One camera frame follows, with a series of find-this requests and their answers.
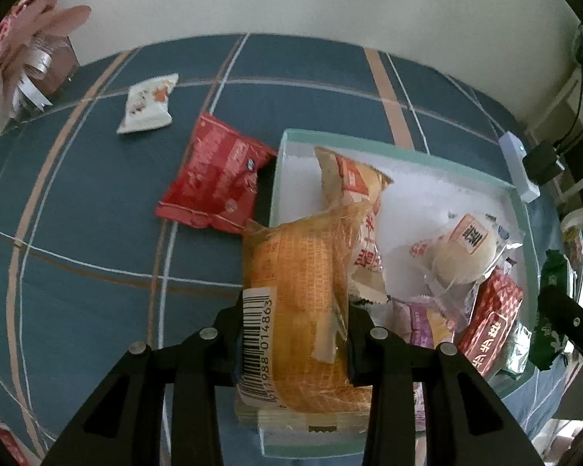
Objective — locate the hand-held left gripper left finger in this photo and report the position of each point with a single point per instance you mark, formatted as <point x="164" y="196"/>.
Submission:
<point x="231" y="344"/>

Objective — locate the black charger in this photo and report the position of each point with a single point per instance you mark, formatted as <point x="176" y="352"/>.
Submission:
<point x="541" y="162"/>

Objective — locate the pink snack packet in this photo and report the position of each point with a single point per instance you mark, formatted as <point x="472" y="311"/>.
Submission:
<point x="422" y="323"/>

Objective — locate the clear steamed bun packet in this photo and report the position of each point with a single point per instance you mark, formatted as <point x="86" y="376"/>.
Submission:
<point x="459" y="257"/>

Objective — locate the orange bread packet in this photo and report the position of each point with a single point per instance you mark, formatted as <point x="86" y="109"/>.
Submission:
<point x="296" y="276"/>

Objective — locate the white power strip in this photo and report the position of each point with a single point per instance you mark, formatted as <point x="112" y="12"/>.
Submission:
<point x="512" y="155"/>

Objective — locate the orange white snack packet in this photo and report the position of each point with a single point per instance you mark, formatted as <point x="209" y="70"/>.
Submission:
<point x="350" y="179"/>

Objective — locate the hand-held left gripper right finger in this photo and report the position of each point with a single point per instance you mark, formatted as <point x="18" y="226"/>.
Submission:
<point x="362" y="349"/>

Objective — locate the shallow teal cardboard box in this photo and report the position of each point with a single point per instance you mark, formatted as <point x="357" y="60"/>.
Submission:
<point x="418" y="194"/>

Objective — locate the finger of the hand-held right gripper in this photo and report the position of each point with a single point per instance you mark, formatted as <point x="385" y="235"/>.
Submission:
<point x="573" y="323"/>

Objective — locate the glass vase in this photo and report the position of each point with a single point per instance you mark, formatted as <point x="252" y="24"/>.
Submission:
<point x="60" y="68"/>

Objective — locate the red white snack packet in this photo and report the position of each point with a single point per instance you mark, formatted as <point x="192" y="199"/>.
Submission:
<point x="5" y="441"/>

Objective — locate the silver green snack packet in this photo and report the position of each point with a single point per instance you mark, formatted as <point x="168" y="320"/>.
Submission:
<point x="515" y="354"/>

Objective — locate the white nightstand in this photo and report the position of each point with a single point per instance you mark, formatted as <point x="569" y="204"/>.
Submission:
<point x="566" y="94"/>

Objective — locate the blue plaid bedsheet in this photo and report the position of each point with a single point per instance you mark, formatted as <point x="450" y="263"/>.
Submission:
<point x="102" y="252"/>

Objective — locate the small white snack packet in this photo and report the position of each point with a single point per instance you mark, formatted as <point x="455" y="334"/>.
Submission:
<point x="148" y="104"/>

